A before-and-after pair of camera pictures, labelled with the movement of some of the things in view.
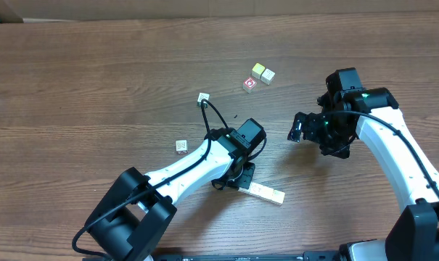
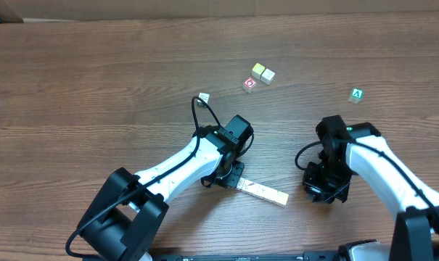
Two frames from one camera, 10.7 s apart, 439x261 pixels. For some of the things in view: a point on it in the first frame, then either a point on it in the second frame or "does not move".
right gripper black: (307, 127) → (323, 188)
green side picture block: (201, 96) does not move
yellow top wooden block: (257, 70) does not move
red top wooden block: (249, 84) does not move
